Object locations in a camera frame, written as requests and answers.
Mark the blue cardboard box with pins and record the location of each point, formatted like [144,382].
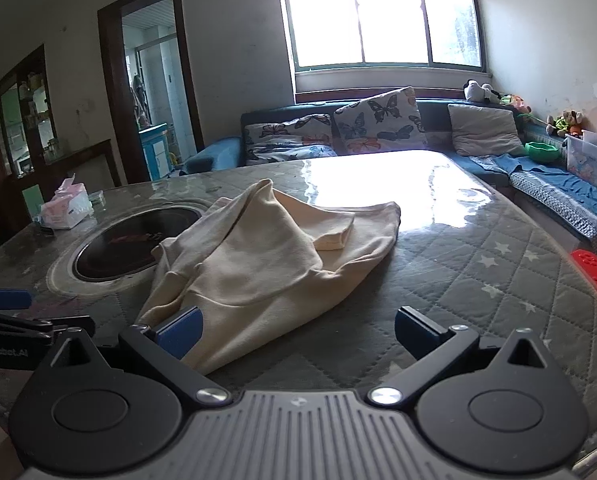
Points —
[153,152]

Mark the dark wooden door frame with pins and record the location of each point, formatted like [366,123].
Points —
[111,85]

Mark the blue sofa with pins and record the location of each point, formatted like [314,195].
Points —
[218,152]

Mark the small green box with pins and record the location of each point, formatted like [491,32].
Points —
[97,198]

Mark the blue cloth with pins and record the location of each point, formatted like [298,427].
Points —
[553,177]

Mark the colourful toy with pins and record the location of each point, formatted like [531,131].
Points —
[516,104]

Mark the pink tissue pack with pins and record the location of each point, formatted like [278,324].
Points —
[66,205]

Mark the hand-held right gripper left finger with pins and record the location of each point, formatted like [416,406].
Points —
[178,329]

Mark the clear plastic storage box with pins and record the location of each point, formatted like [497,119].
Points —
[591,162]

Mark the plain grey cushion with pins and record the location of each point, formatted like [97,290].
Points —
[483,130]

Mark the dark wooden sideboard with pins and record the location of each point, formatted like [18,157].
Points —
[86,165]

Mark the round black induction cooktop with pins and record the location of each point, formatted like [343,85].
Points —
[123,245]

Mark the panda plush toy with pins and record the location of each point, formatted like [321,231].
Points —
[478,91]

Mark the window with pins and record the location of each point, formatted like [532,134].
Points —
[378,15]

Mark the upright butterfly print cushion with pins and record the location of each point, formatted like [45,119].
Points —
[378,120]

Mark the red plastic stool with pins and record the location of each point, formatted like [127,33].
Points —
[596,272]

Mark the dark wooden display cabinet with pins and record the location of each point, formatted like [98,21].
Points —
[8,125]

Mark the cream garment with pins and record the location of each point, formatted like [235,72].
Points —
[258,265]

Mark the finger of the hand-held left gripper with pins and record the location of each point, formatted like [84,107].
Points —
[6,300]
[33,325]

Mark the green bowl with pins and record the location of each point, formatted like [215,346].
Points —
[542,151]

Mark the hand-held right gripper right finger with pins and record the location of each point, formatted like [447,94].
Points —
[421,329]

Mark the flat butterfly print cushion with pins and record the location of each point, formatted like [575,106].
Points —
[288,140]

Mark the brown plush toys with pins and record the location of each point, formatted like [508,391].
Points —
[566,122]

